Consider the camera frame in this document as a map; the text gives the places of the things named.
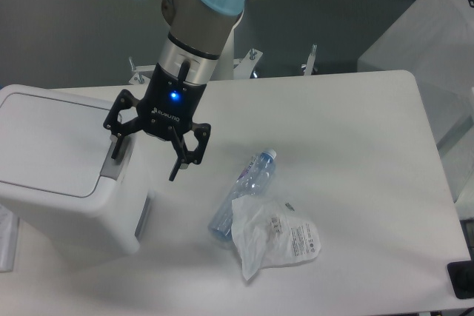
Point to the white push-lid trash can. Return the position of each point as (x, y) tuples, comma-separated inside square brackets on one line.
[(63, 174)]

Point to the white metal base frame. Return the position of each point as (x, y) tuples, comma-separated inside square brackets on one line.
[(242, 67)]

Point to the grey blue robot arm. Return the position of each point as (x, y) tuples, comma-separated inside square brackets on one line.
[(198, 32)]

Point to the white box with lettering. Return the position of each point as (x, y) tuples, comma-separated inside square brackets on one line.
[(433, 40)]

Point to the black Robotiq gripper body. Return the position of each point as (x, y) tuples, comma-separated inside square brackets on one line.
[(169, 102)]

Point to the clear plastic water bottle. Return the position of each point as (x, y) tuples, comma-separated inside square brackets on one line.
[(253, 180)]

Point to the clear plastic sheet left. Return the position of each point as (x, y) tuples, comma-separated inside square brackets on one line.
[(9, 237)]

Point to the crumpled white plastic bag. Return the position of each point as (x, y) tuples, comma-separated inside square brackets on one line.
[(269, 233)]

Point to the black device at table edge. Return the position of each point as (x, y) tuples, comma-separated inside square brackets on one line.
[(461, 276)]

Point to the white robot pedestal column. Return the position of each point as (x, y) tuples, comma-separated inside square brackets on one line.
[(225, 67)]

